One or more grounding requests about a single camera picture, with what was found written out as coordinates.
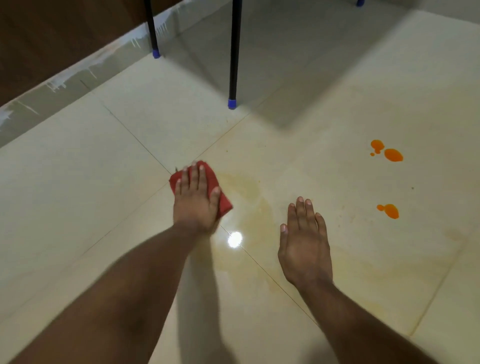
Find person's left hand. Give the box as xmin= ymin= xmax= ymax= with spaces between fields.
xmin=172 ymin=161 xmax=223 ymax=236

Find person's right hand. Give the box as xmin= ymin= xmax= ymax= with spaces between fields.
xmin=277 ymin=196 xmax=334 ymax=290

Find red cloth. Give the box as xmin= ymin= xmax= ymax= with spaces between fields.
xmin=168 ymin=160 xmax=234 ymax=219

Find orange liquid spill drops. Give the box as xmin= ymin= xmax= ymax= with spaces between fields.
xmin=369 ymin=139 xmax=405 ymax=220

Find person's right forearm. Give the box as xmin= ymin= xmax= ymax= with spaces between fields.
xmin=299 ymin=279 xmax=440 ymax=364

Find person's left forearm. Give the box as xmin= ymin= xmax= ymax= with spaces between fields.
xmin=9 ymin=223 xmax=202 ymax=364

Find cream tiled floor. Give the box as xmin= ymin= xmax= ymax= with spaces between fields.
xmin=0 ymin=0 xmax=480 ymax=364

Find white baseboard ledge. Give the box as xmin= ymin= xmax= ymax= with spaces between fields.
xmin=0 ymin=0 xmax=234 ymax=149

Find brown wooden panel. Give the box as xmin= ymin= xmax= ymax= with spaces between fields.
xmin=0 ymin=0 xmax=185 ymax=108

